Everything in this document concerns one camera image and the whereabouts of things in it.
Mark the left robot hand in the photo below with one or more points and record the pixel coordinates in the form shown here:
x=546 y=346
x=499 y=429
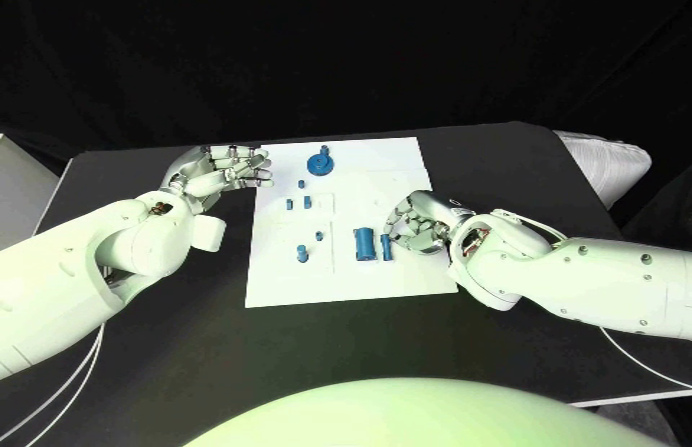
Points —
x=216 y=180

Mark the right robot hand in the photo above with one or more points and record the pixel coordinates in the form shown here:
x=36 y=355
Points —
x=432 y=207

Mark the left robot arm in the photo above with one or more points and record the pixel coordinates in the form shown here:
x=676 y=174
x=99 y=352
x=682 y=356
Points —
x=59 y=263

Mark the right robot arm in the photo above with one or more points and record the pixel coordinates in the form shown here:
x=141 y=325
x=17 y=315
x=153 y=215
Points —
x=594 y=274

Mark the white task board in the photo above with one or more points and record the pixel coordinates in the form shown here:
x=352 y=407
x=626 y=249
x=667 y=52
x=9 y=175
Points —
x=372 y=285

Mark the thin long blue cylinder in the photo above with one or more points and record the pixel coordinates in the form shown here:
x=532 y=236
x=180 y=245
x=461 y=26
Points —
x=386 y=248

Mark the thick blue cylinder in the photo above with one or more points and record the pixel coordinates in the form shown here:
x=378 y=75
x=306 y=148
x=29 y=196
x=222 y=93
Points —
x=365 y=243

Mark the blue gear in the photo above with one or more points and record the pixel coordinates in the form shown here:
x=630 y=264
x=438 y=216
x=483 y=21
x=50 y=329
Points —
x=320 y=165

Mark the white ribbed cover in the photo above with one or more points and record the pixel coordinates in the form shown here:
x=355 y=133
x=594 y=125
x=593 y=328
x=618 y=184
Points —
x=610 y=165

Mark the pale grey cabinet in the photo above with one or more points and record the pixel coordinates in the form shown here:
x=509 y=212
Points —
x=22 y=192

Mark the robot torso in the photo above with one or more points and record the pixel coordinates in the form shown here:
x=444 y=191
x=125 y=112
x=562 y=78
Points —
x=421 y=417

